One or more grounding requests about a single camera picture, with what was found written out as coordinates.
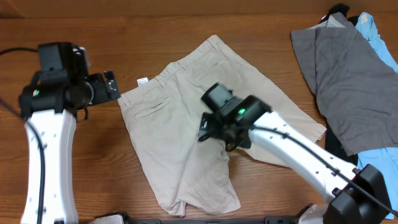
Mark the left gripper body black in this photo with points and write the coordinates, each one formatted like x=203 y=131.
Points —
x=100 y=91

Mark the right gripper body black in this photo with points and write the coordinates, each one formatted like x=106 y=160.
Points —
x=216 y=130

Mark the beige shorts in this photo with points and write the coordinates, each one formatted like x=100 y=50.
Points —
x=163 y=117

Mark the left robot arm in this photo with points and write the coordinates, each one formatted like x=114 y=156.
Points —
x=49 y=106

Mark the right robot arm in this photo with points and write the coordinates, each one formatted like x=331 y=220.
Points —
x=351 y=195

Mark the black garment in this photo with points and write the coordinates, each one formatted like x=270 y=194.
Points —
x=332 y=144

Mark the grey t-shirt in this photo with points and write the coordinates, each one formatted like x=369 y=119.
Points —
x=355 y=90

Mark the light blue shirt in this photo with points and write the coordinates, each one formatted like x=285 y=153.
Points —
x=384 y=159

